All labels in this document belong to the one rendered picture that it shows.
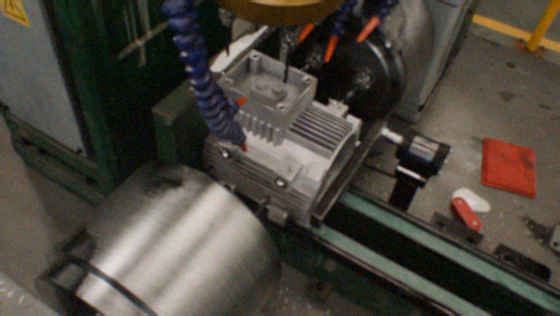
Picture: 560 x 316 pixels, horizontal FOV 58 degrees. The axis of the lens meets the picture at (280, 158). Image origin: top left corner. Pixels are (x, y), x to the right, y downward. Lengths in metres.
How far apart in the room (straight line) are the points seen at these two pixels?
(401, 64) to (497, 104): 0.56
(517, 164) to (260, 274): 0.80
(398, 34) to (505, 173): 0.47
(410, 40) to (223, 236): 0.54
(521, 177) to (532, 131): 0.18
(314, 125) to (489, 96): 0.76
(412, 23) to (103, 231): 0.66
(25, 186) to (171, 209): 0.59
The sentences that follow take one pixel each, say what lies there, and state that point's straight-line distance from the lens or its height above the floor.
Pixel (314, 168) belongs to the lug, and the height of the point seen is 1.09.
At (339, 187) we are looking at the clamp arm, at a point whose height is 1.03.
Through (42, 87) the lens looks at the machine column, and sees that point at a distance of 0.85.
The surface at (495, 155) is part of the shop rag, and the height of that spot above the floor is 0.81.
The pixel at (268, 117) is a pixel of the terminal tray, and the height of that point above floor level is 1.13.
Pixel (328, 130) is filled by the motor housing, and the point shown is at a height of 1.10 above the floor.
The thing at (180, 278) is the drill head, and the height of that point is 1.15.
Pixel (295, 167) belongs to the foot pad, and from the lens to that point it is 0.75.
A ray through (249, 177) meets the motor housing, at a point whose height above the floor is 1.03.
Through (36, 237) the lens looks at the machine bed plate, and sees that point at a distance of 1.06.
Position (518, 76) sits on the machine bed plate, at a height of 0.80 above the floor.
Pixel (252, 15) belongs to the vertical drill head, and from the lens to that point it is 0.60.
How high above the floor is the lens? 1.64
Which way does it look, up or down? 49 degrees down
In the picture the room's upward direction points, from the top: 7 degrees clockwise
